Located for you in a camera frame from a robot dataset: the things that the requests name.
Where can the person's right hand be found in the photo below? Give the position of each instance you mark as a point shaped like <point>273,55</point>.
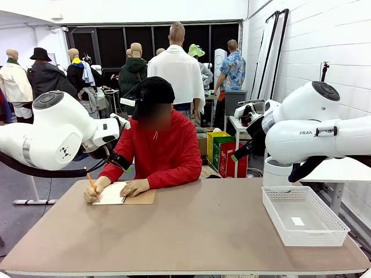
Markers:
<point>92,194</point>

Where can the mannequin with black hat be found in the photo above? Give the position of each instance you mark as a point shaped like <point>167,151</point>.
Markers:
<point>46,78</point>

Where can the black tripod stand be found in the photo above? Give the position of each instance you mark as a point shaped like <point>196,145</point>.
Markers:
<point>324,73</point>

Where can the white metal stand base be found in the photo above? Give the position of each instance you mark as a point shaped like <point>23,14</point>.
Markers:
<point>34,201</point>

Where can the bare beige mannequin head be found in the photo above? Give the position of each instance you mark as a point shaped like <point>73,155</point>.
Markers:
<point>160,51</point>
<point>129,53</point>

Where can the black framed white panel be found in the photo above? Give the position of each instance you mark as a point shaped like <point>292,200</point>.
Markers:
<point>263,63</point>
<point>275,63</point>

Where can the person's left hand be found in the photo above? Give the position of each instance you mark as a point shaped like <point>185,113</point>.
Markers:
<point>136,186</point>

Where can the small white paper slip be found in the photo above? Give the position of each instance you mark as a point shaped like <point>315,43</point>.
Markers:
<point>297,221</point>

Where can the mannequin with green hat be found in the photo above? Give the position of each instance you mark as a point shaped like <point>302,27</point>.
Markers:
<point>195,50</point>

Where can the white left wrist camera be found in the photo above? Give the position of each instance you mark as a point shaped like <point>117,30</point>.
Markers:
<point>123,121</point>

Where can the mannequin in blue floral shirt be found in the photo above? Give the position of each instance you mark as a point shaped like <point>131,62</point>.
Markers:
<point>233,72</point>

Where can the white head-mounted camera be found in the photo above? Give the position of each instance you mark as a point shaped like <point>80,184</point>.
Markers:
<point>127,102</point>

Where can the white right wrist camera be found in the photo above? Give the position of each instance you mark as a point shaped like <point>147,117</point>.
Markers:
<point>242,110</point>

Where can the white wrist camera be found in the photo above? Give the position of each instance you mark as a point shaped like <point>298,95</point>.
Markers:
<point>123,121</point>
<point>242,110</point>

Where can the person's right forearm red sleeve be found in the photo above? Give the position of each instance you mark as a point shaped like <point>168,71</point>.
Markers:
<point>111,173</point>

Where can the grey garment on rack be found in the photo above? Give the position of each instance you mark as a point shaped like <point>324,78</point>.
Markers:
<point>91,100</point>

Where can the mannequin in cream jacket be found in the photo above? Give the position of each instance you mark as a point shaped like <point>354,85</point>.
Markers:
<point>14,84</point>

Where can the grey metal tray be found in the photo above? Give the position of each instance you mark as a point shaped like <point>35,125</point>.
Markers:
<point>258,102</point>

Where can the orange pencil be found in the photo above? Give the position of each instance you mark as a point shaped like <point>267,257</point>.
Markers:
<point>91,182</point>

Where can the person's left forearm red sleeve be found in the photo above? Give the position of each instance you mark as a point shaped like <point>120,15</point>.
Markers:
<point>174,179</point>

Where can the black cap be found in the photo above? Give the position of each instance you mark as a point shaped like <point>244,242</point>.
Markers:
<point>156,89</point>

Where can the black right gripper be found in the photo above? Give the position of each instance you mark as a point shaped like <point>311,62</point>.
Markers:
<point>255,128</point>

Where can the mannequin with white cape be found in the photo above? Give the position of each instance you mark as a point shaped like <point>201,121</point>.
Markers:
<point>174,72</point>

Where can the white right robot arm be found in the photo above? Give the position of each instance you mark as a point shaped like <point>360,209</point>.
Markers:
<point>304,136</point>

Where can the large white side table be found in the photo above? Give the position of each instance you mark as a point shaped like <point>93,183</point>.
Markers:
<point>347,171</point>

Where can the dark red blue garment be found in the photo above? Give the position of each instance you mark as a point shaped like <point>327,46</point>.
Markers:
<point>4,107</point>

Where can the white tower fan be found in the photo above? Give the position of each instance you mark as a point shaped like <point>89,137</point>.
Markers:
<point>220,62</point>

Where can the white plastic mesh basket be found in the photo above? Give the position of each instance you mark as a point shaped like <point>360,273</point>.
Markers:
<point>316,239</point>

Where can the green shopping bag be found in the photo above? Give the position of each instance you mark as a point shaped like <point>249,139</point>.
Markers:
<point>217,150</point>

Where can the spiral notebook with brown cover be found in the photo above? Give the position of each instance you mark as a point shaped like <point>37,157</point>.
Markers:
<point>139,198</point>

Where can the brown cardboard box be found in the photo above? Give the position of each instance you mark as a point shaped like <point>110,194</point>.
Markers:
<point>202,146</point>

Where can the mannequin with yellow collar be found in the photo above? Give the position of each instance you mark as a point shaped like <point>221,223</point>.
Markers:
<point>75,75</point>

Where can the mannequin in dark green jacket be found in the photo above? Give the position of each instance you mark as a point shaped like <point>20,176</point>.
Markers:
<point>131,72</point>

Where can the grey plastic bin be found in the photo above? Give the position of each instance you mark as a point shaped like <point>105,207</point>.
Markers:
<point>234,100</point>

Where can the person in red hoodie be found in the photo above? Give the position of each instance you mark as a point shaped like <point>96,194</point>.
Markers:
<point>162,156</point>

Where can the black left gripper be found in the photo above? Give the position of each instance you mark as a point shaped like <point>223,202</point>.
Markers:
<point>120,161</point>

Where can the beige floor mat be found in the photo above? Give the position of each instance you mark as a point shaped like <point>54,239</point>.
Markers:
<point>208,172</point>

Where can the small white table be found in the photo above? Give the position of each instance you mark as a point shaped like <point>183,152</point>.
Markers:
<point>234,123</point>

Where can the red shopping bag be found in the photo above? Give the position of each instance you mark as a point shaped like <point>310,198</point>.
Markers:
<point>229,162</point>

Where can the yellow green box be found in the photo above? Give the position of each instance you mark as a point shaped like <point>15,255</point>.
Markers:
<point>210,144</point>

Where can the white round trash can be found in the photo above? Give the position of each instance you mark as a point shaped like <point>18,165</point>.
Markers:
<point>276,176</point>

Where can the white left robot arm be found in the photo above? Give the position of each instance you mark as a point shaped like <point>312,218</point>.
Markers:
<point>58,130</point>

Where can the grey-green cloth pile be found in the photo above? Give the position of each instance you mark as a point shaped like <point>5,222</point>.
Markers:
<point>205,132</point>

